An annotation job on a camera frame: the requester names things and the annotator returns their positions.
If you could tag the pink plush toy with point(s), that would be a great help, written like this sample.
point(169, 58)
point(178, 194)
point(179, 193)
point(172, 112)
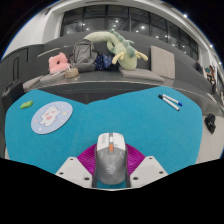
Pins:
point(58, 64)

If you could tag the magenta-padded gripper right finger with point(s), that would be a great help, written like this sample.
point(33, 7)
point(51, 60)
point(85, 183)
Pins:
point(150, 169)

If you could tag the flat grey seat cushion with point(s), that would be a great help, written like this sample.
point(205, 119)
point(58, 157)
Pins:
point(53, 77)
point(141, 74)
point(32, 82)

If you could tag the green eraser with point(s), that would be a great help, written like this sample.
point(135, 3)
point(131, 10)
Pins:
point(26, 104)

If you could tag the black bag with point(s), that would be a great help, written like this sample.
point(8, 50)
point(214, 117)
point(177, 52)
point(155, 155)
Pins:
point(210, 123)

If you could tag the dark glass window wall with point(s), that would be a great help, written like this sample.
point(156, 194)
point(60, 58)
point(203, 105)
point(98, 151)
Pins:
point(133, 21)

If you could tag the grey backpack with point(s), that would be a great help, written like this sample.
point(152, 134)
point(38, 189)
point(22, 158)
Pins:
point(83, 55)

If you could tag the grey white computer mouse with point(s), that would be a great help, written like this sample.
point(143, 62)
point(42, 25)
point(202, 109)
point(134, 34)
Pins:
point(111, 163)

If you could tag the person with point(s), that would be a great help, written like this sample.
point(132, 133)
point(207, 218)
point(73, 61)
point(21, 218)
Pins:
point(211, 76)

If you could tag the black suitcase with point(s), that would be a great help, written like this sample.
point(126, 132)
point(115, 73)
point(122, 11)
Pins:
point(11, 95)

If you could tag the upright grey cushion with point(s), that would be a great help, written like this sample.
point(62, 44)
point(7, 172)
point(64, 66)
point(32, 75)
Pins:
point(162, 62)

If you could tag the white marker with black cap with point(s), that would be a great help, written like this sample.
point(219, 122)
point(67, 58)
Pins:
point(169, 103)

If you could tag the dark blue starry bag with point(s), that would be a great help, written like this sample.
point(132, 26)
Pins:
point(105, 61)

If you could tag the ceiling lights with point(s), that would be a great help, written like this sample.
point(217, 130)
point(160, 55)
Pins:
point(185, 15)

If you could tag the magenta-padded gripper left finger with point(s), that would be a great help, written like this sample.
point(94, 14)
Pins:
point(71, 170)

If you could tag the round light blue mouse pad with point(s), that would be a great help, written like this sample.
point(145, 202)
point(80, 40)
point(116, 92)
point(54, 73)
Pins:
point(51, 117)

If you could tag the tan woven hat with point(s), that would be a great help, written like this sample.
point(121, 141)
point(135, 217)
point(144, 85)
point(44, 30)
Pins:
point(72, 73)

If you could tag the green dragon plush toy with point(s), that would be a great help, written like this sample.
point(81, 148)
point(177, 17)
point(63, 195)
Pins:
point(126, 55)

